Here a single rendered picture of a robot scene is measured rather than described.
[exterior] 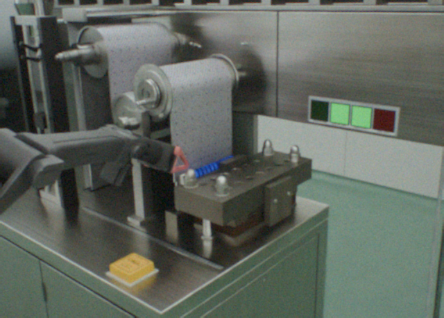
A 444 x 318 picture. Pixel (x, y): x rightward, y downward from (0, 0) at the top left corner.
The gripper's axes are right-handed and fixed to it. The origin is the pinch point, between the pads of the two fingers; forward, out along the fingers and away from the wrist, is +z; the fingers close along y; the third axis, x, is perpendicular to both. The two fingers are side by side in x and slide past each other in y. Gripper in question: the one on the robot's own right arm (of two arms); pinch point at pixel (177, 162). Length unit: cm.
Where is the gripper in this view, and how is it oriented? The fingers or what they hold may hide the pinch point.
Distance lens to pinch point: 130.0
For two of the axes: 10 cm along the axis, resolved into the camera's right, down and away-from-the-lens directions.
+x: 3.1, -9.5, 1.0
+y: 7.6, 1.8, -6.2
